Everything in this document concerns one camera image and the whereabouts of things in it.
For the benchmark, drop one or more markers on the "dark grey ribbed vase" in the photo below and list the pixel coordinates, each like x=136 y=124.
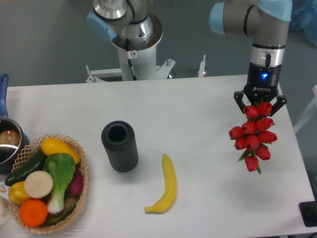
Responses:
x=118 y=139

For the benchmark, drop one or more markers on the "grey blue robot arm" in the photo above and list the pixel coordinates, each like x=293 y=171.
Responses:
x=265 y=21

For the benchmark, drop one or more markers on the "yellow bell pepper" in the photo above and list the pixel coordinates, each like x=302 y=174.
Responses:
x=17 y=193

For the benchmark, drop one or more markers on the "yellow banana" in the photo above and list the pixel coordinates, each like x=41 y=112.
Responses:
x=170 y=192

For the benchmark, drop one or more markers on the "white frame at right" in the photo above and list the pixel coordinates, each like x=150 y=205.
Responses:
x=307 y=113

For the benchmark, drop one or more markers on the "orange fruit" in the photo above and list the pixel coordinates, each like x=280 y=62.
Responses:
x=33 y=212

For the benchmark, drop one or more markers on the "red tulip bouquet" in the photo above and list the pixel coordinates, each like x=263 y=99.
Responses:
x=253 y=136

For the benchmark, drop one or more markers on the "green chili pepper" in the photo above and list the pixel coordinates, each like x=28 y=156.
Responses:
x=62 y=216

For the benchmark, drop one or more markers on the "dark green cucumber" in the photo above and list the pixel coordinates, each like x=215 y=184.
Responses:
x=33 y=164

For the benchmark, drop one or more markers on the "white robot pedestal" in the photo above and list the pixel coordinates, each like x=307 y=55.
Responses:
x=136 y=45

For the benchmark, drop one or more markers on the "black device at table edge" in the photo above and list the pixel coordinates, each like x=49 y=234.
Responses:
x=309 y=213

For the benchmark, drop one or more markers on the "purple sweet potato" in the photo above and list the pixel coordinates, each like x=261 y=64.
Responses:
x=76 y=185

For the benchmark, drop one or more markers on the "yellow squash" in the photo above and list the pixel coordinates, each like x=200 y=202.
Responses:
x=52 y=145

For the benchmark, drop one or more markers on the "blue plastic bag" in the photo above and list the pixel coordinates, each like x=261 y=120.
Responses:
x=304 y=18

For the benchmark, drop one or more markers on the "blue handled saucepan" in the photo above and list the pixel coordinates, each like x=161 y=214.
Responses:
x=12 y=137

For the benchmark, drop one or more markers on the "green bok choy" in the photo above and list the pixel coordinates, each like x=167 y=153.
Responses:
x=61 y=167

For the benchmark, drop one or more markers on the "woven bamboo basket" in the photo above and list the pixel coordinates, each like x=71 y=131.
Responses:
x=26 y=153

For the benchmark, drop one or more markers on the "white garlic piece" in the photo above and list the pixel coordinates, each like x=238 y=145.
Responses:
x=2 y=189

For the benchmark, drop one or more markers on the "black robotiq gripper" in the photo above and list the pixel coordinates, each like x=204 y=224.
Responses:
x=261 y=83

